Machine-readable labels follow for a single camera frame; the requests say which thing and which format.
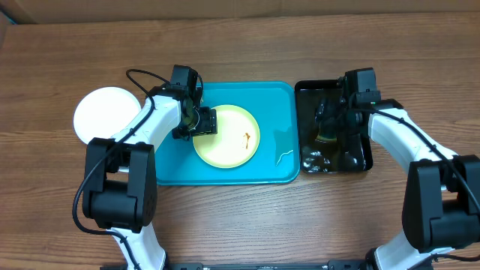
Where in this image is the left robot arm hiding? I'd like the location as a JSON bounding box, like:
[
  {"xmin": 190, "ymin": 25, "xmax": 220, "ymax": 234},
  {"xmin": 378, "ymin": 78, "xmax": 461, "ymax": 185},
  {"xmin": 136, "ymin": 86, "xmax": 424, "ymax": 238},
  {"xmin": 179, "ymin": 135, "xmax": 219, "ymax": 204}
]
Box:
[{"xmin": 72, "ymin": 82, "xmax": 217, "ymax": 269}]

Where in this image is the blue plastic tray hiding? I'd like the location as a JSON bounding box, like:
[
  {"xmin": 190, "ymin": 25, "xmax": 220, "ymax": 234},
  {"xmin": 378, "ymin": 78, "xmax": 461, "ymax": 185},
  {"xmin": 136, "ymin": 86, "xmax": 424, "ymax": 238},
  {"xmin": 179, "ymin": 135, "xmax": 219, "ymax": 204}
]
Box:
[{"xmin": 155, "ymin": 82, "xmax": 300, "ymax": 186}]

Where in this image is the white plate with stain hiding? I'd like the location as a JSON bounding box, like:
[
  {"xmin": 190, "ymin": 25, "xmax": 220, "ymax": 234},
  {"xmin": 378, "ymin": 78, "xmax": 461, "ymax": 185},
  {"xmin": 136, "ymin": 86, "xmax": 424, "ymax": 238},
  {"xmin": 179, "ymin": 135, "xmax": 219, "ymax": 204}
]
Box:
[{"xmin": 73, "ymin": 86, "xmax": 141, "ymax": 144}]

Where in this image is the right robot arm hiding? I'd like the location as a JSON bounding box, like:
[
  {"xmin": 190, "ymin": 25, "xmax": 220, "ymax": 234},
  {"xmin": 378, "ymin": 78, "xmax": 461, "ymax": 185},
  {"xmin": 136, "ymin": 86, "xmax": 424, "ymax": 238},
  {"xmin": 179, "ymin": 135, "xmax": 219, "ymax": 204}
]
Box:
[{"xmin": 315, "ymin": 98, "xmax": 479, "ymax": 269}]

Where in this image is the yellow-green plate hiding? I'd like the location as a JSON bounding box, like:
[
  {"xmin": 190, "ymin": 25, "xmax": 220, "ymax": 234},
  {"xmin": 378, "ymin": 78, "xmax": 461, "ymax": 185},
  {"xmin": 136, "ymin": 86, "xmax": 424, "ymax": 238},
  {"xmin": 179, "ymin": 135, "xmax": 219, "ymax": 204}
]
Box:
[{"xmin": 193, "ymin": 105, "xmax": 261, "ymax": 169}]

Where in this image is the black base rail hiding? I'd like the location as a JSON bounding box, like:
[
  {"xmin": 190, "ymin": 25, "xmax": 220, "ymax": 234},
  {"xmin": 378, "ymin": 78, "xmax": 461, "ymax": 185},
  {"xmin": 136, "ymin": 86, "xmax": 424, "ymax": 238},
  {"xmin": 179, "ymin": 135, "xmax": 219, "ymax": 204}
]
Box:
[{"xmin": 100, "ymin": 259, "xmax": 376, "ymax": 270}]

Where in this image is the green yellow sponge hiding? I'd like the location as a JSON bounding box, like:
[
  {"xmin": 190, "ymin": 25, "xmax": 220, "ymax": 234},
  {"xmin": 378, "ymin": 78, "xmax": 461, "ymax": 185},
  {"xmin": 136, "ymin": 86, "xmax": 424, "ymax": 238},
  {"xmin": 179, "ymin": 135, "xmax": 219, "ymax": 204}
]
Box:
[{"xmin": 315, "ymin": 128, "xmax": 337, "ymax": 143}]

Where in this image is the black water tray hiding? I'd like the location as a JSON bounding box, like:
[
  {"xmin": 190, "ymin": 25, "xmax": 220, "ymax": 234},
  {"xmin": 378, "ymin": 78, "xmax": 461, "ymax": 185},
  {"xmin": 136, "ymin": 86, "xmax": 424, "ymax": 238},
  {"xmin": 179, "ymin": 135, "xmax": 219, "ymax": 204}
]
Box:
[{"xmin": 295, "ymin": 79, "xmax": 373, "ymax": 174}]

